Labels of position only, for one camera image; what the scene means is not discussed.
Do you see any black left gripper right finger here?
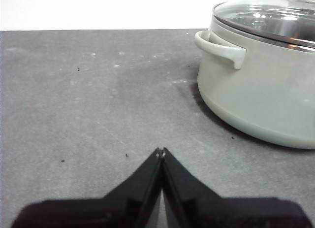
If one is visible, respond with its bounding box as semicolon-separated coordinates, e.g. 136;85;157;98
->
161;147;312;228

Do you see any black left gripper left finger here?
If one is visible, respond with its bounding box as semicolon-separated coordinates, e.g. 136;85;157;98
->
11;147;164;228

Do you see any glass lid with green knob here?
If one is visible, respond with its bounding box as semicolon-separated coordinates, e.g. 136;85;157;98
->
213;0;315;50

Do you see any pale green electric pot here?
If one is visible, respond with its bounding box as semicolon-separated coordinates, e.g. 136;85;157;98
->
194;15;315;150

